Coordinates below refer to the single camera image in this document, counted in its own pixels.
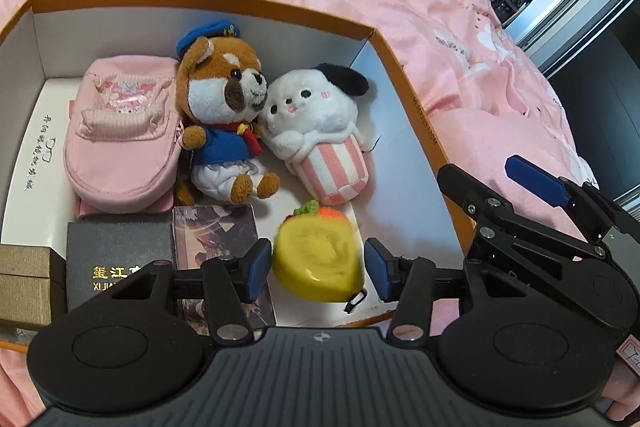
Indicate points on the white dog popcorn plush toy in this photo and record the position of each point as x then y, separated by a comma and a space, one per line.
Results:
310, 107

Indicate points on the orange cardboard box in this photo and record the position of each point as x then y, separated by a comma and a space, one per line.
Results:
400, 147

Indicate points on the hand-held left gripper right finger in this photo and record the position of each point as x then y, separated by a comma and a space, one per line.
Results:
377, 267

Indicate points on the colourful crochet fruit charm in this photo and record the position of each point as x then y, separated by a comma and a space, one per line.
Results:
315, 257

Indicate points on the illustrated card box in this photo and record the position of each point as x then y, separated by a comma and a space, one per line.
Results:
215, 232

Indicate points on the pink fabric pouch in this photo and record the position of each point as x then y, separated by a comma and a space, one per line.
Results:
120, 157

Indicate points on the gold brown box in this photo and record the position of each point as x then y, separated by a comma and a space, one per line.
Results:
25, 277

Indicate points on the red panda plush toy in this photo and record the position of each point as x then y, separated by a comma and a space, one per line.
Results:
220, 72

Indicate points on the long white box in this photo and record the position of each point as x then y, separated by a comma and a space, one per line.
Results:
45, 132

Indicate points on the pink cloud print blanket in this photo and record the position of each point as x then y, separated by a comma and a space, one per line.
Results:
450, 7

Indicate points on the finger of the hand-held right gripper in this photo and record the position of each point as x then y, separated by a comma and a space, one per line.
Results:
465, 189
535, 179

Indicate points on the black box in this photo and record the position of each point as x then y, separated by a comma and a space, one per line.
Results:
115, 252

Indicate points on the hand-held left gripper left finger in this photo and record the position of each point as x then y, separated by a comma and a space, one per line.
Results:
259, 269

